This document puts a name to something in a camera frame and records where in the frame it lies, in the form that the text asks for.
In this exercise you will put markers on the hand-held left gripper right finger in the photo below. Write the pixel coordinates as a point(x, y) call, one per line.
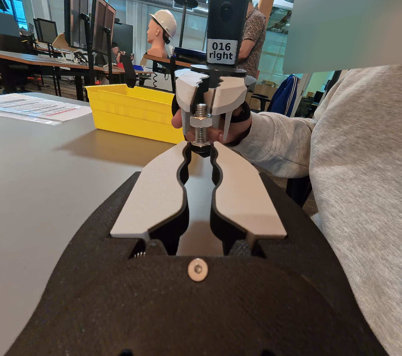
point(248, 205)

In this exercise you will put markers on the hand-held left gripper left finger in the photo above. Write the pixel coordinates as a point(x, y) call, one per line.
point(150, 199)

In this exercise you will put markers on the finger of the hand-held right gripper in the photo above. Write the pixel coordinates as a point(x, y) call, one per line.
point(185, 89)
point(232, 92)

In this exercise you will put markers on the steel hex nut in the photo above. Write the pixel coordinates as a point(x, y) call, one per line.
point(201, 120)

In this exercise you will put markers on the steel hex bolt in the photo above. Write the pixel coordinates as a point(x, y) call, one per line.
point(201, 134)

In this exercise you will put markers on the yellow plastic bin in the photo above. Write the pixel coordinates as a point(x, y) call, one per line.
point(132, 111)

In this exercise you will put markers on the person's right forearm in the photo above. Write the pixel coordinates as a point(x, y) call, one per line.
point(276, 145)

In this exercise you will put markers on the grey desk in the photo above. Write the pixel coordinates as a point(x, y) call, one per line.
point(47, 189)

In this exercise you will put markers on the person's right hand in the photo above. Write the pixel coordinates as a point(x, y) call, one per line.
point(238, 133)

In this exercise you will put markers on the black office chair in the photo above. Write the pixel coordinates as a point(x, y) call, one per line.
point(130, 70)
point(260, 101)

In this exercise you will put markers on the blue plastic bin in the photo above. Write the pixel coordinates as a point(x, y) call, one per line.
point(188, 51)

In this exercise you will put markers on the black disc floor lamp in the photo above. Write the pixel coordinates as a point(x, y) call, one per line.
point(185, 1)

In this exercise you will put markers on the blue track jacket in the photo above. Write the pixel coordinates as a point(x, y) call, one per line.
point(282, 98)

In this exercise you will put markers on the pink mannequin head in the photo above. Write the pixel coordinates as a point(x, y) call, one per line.
point(155, 42)

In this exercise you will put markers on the white hard hat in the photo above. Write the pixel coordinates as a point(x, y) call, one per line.
point(166, 21)

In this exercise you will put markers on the person's grey sweatshirt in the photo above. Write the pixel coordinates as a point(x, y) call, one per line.
point(361, 205)

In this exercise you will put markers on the laminated paper sheet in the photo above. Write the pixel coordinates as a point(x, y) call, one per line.
point(44, 108)

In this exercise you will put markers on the small black monitor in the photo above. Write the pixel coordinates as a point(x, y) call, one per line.
point(46, 31)

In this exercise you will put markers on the background work table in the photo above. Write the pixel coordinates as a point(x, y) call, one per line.
point(31, 59)

